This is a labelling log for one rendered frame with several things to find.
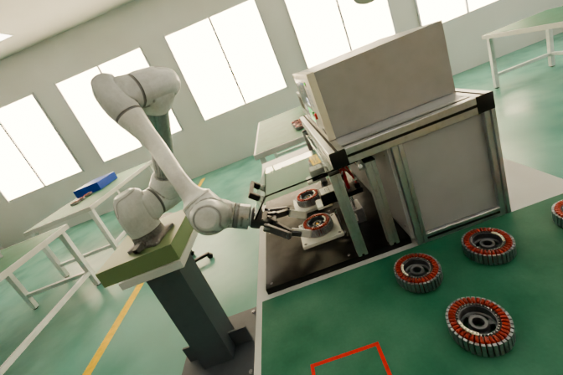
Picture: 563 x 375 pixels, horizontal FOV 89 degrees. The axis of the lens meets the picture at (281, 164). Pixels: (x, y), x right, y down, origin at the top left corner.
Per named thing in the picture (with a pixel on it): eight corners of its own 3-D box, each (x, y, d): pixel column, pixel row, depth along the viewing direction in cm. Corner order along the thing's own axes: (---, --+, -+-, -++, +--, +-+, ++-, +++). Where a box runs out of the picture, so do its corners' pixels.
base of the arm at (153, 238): (121, 260, 136) (115, 251, 134) (147, 233, 156) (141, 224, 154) (153, 250, 131) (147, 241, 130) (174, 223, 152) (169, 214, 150)
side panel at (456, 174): (419, 245, 85) (391, 147, 75) (414, 239, 88) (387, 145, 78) (511, 212, 83) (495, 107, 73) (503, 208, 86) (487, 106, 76)
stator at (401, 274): (431, 257, 79) (429, 246, 78) (451, 288, 68) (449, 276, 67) (391, 268, 81) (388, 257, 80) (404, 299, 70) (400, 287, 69)
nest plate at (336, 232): (304, 250, 100) (302, 247, 100) (299, 228, 114) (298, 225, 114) (344, 235, 99) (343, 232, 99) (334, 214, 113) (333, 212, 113)
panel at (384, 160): (411, 238, 85) (385, 148, 76) (349, 168, 148) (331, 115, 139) (415, 238, 85) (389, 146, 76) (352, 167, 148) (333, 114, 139)
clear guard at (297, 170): (255, 220, 82) (246, 202, 80) (257, 188, 104) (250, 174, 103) (363, 179, 79) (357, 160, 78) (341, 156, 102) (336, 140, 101)
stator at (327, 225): (307, 242, 101) (303, 233, 100) (303, 226, 112) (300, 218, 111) (337, 231, 101) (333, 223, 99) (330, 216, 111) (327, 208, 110)
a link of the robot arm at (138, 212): (125, 238, 144) (100, 202, 137) (156, 217, 156) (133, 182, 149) (138, 241, 133) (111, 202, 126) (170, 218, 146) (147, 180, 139)
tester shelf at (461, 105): (333, 170, 76) (327, 155, 75) (302, 125, 141) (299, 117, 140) (495, 107, 73) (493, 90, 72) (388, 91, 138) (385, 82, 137)
